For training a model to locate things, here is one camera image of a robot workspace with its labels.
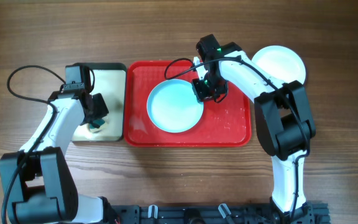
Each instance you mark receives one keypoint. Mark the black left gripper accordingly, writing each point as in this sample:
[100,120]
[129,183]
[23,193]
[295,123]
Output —
[99,108]

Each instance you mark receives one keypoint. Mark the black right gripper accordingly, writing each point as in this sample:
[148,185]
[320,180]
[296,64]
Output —
[201,96]

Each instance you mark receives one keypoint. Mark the green scrubbing sponge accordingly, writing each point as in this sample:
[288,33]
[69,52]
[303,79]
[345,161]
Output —
[97,125]

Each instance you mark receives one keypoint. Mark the light blue plate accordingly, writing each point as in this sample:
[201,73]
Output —
[173,107]

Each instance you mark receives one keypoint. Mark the white plate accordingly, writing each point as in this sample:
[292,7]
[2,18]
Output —
[281,62]

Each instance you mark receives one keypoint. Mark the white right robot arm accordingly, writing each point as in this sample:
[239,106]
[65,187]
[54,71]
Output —
[273,79]

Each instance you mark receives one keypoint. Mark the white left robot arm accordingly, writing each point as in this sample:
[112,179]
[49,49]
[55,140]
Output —
[37,183]

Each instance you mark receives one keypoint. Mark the black tray with soapy water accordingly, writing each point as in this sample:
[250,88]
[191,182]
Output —
[110,81]

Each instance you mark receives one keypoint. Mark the red plastic tray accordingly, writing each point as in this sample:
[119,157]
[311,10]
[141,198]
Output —
[224,124]

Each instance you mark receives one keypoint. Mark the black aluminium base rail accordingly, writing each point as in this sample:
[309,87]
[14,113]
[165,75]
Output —
[309,213]

